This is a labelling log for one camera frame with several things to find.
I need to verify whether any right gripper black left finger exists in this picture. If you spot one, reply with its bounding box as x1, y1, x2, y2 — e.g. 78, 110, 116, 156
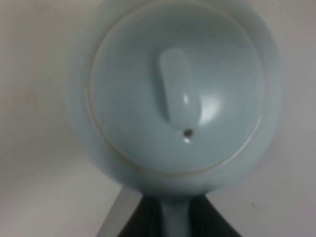
118, 196, 162, 237

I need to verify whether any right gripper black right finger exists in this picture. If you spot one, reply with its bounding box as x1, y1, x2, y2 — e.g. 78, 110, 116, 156
189, 195, 241, 237

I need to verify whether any light blue porcelain teapot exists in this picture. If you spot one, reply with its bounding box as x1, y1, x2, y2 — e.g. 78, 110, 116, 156
66, 0, 283, 237

